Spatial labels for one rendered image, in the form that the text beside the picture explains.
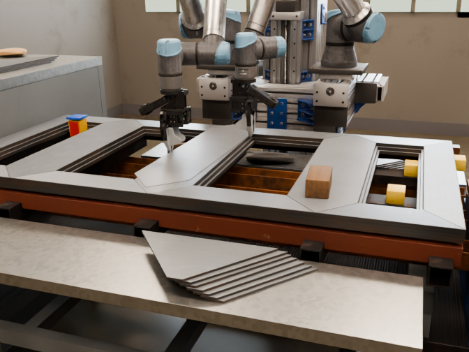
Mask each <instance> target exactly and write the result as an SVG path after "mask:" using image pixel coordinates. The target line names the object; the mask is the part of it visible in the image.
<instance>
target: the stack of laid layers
mask: <svg viewBox="0 0 469 352"><path fill-rule="evenodd" d="M66 132H69V125H68V122H66V123H64V124H61V125H58V126H55V127H54V128H51V129H48V130H46V131H43V132H41V133H38V134H36V135H33V136H30V137H28V138H25V139H23V140H20V141H18V142H15V143H13V144H10V145H7V146H5V147H2V148H0V160H2V159H4V158H7V157H9V156H12V155H14V154H16V153H18V152H21V151H23V150H26V149H28V148H30V147H33V146H35V145H38V144H40V143H42V142H45V141H47V140H50V139H52V138H55V137H57V136H58V135H61V134H64V133H66ZM179 132H180V133H182V134H183V135H185V137H186V139H193V138H194V137H196V136H198V135H200V134H201V133H203V132H204V131H201V130H191V129H179ZM146 135H147V136H156V137H161V132H160V127H152V126H142V127H140V128H139V129H137V130H135V131H133V132H131V133H129V134H127V135H125V136H123V137H121V138H119V139H117V140H115V141H113V142H111V143H110V144H108V145H106V146H104V147H101V148H100V149H97V150H96V151H94V152H92V153H90V154H88V155H86V156H83V157H82V158H80V159H78V160H76V161H74V162H72V163H70V164H68V165H67V166H64V167H63V168H60V169H58V170H56V171H63V172H70V173H78V172H80V171H82V170H84V169H85V168H88V167H89V166H91V165H93V164H95V163H97V162H99V161H100V160H102V159H104V158H105V157H107V156H109V155H111V154H113V153H115V152H117V151H119V150H120V149H122V148H124V147H126V146H127V145H129V144H131V143H133V142H135V141H136V140H139V139H140V138H142V137H144V136H146ZM322 141H323V139H317V138H298V137H288V136H278V135H259V134H253V135H252V137H251V138H250V137H247V138H246V139H245V140H243V141H242V142H240V143H239V144H238V145H237V146H235V147H234V148H232V149H231V150H230V151H229V152H227V153H226V154H224V155H223V156H222V157H221V158H219V159H218V160H216V161H215V162H213V163H212V164H211V165H210V166H208V167H207V168H205V169H204V170H203V171H202V172H201V173H199V174H197V175H196V176H195V177H194V178H192V179H191V180H188V181H184V182H175V183H171V184H163V185H158V186H150V187H145V186H144V185H143V183H141V181H140V180H139V179H138V178H136V179H135V181H136V182H137V183H138V184H139V185H140V186H141V187H142V188H143V189H144V190H145V191H146V192H147V193H138V192H131V191H120V190H113V189H101V188H95V187H88V186H76V185H69V184H58V183H51V182H40V181H33V180H27V179H15V178H9V177H0V187H1V188H7V189H18V190H24V191H35V192H41V193H52V194H59V195H65V196H75V197H82V198H93V199H99V200H110V201H116V202H122V203H133V204H139V205H150V206H157V207H167V208H173V209H179V210H190V211H196V212H208V213H214V214H224V215H231V216H237V217H248V218H254V219H265V220H271V221H282V222H288V223H299V224H305V225H312V226H322V227H328V228H340V229H346V230H357V231H363V232H369V233H379V234H386V235H397V236H403V237H414V238H420V239H426V240H437V241H443V242H454V243H461V244H464V242H465V236H466V230H461V229H455V228H443V227H437V226H425V225H419V224H412V223H401V222H394V221H382V220H376V219H364V218H357V217H346V216H339V215H333V214H321V213H315V212H303V211H297V210H285V209H278V208H272V207H260V206H253V205H242V204H235V203H224V202H217V201H210V200H198V199H192V198H180V197H174V196H162V195H156V194H150V193H155V192H159V191H167V190H170V189H178V188H182V187H186V186H193V185H195V186H208V187H210V186H211V185H212V184H213V183H214V182H215V181H216V180H217V179H218V178H219V177H220V176H221V175H222V174H223V173H224V172H225V171H226V170H227V169H228V168H230V167H231V166H232V165H233V164H234V163H235V162H236V161H237V160H238V159H239V158H240V157H241V156H242V155H244V154H245V153H246V152H247V151H248V150H249V149H250V148H251V147H252V146H253V145H254V144H256V145H273V146H282V147H300V148H309V149H317V148H318V147H319V146H320V144H321V142H322ZM379 154H389V155H399V156H416V157H419V159H418V176H417V209H419V210H423V209H424V146H414V145H395V144H385V143H376V144H375V149H374V151H373V156H372V158H371V162H370V165H369V167H368V171H367V174H366V178H365V180H364V185H363V187H362V192H361V194H360V197H359V201H358V203H366V201H367V198H368V195H369V191H370V188H371V182H372V180H373V175H374V172H375V167H376V164H377V162H378V157H379Z"/></svg>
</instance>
